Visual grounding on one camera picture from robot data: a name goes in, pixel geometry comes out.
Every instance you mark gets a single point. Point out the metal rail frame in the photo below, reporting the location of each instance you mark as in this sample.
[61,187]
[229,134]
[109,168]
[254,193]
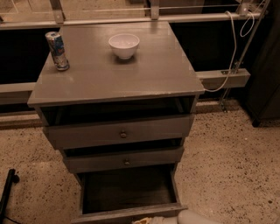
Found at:
[221,78]

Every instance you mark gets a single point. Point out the grey bottom drawer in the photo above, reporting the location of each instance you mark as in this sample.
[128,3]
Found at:
[127,195]

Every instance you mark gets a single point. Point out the white ceramic bowl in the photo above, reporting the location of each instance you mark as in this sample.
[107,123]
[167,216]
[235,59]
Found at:
[124,45]

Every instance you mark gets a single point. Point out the blue silver drink can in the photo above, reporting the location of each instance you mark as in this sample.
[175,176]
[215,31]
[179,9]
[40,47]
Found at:
[57,50]

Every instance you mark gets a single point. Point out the grey drawer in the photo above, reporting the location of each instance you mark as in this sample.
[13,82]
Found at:
[121,132]
[121,159]
[127,195]

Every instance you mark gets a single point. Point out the grey wooden drawer cabinet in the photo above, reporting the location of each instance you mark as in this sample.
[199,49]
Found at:
[127,100]

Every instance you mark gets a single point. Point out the black stand leg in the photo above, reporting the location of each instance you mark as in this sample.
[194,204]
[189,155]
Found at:
[12,177]

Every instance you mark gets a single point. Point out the dark cabinet at right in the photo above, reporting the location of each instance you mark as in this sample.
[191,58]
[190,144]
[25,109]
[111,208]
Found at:
[263,90]

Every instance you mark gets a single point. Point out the grey middle drawer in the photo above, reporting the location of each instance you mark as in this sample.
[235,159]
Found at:
[121,159]

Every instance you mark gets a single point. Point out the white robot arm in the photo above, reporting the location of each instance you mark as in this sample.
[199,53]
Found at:
[183,217]

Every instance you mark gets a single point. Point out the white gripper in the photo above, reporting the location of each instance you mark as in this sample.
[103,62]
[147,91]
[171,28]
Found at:
[164,220]

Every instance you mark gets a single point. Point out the thin metal diagonal rod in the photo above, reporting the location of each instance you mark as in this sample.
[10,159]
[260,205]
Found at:
[256,22]

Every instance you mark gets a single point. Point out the grey top drawer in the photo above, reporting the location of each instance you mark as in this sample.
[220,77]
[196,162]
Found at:
[121,132]

